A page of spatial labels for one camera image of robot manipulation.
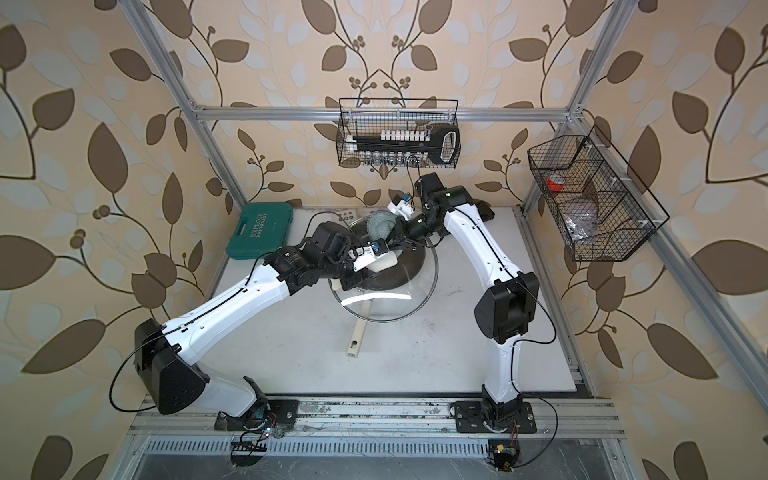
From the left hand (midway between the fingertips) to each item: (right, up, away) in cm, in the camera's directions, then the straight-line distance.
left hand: (367, 257), depth 76 cm
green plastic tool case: (-42, +8, +32) cm, 53 cm away
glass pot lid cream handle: (+7, -12, +14) cm, 20 cm away
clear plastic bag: (+50, +7, -5) cm, 51 cm away
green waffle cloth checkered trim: (+3, +9, +5) cm, 11 cm away
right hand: (+4, +3, +3) cm, 6 cm away
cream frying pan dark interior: (+12, -3, +17) cm, 21 cm away
